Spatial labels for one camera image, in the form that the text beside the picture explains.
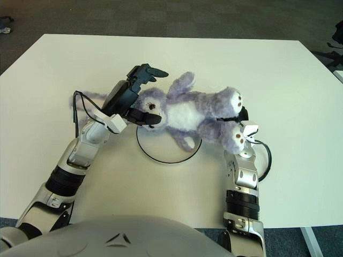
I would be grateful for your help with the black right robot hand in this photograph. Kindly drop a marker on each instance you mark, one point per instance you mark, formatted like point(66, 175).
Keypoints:
point(244, 113)

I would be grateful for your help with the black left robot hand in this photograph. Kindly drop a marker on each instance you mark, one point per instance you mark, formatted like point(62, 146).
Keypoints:
point(118, 99)

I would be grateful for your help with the purple plush bunny doll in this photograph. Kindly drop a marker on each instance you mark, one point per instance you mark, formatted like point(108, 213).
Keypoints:
point(185, 112)

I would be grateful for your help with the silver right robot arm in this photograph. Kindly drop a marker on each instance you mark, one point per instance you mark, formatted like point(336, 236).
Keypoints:
point(246, 174)

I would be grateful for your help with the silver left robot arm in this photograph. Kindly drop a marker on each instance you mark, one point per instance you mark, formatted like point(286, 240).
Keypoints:
point(85, 144)

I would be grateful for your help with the white plate black rim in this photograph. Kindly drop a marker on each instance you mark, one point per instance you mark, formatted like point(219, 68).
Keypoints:
point(166, 152)

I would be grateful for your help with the white side table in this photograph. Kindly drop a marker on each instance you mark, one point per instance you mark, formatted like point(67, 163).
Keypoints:
point(339, 75)

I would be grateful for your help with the black office chair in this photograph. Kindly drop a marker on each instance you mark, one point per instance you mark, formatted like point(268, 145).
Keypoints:
point(337, 34)

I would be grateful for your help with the white sneaker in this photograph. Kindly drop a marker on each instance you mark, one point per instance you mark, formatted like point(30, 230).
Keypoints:
point(6, 30)

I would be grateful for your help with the silver robot torso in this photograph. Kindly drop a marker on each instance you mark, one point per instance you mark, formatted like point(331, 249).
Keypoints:
point(120, 235)

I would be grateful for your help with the person leg blue jeans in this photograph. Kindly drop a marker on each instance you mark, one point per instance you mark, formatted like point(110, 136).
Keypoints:
point(2, 24)

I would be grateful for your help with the white table leg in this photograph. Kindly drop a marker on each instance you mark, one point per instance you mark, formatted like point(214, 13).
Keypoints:
point(311, 241)

